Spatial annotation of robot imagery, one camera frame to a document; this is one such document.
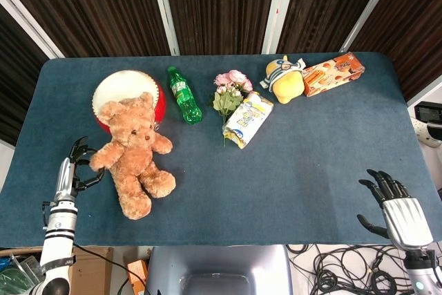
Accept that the yellow striped plush toy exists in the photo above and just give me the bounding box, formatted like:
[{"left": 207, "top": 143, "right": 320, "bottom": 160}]
[{"left": 259, "top": 55, "right": 307, "bottom": 105}]

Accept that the green plastic bag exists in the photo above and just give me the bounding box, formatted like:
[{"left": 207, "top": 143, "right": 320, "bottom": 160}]
[{"left": 0, "top": 255, "right": 46, "bottom": 295}]

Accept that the black thin cable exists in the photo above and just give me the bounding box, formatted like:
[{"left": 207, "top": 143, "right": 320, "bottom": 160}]
[{"left": 73, "top": 242, "right": 146, "bottom": 294}]

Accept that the pink artificial flower bouquet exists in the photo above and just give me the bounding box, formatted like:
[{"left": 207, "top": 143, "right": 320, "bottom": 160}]
[{"left": 211, "top": 69, "right": 254, "bottom": 147}]

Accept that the green plastic bottle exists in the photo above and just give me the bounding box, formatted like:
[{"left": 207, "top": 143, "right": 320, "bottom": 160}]
[{"left": 167, "top": 66, "right": 203, "bottom": 125}]

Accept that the red toy drum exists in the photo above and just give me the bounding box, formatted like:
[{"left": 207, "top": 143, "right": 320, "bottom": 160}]
[{"left": 91, "top": 69, "right": 167, "bottom": 135}]

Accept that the blue table cloth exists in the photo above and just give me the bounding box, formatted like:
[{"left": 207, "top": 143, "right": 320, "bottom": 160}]
[{"left": 0, "top": 52, "right": 442, "bottom": 249}]

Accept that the grey robot torso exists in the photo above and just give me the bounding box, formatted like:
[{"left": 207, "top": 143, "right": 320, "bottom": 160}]
[{"left": 144, "top": 244, "right": 294, "bottom": 295}]

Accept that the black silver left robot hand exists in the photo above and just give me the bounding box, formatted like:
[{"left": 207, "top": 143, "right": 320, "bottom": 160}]
[{"left": 53, "top": 135, "right": 104, "bottom": 203}]

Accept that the white yellow snack package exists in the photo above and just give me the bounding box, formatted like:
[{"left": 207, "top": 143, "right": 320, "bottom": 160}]
[{"left": 222, "top": 91, "right": 274, "bottom": 150}]

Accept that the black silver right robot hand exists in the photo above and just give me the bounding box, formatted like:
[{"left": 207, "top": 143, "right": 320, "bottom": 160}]
[{"left": 357, "top": 169, "right": 434, "bottom": 251}]

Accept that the black cable tangle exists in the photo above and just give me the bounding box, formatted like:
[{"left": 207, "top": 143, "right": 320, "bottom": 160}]
[{"left": 285, "top": 242, "right": 415, "bottom": 295}]

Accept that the brown teddy bear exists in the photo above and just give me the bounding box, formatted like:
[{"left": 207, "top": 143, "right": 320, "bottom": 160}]
[{"left": 88, "top": 91, "right": 177, "bottom": 220}]

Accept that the white black device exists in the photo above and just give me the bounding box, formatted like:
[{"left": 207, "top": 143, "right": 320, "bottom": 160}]
[{"left": 411, "top": 100, "right": 442, "bottom": 149}]

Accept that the orange biscuit box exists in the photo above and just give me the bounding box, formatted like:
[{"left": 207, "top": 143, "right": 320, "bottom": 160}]
[{"left": 301, "top": 52, "right": 365, "bottom": 97}]

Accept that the white frame post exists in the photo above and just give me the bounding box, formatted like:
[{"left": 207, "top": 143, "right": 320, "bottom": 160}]
[
  {"left": 261, "top": 0, "right": 295, "bottom": 55},
  {"left": 339, "top": 0, "right": 403, "bottom": 53},
  {"left": 148, "top": 0, "right": 181, "bottom": 56},
  {"left": 406, "top": 73, "right": 442, "bottom": 106},
  {"left": 0, "top": 0, "right": 66, "bottom": 59}
]

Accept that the brown cardboard box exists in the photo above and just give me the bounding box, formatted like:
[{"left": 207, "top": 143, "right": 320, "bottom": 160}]
[{"left": 0, "top": 246, "right": 115, "bottom": 295}]

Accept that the small orange carton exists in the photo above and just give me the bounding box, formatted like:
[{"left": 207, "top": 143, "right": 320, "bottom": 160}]
[{"left": 125, "top": 258, "right": 150, "bottom": 295}]

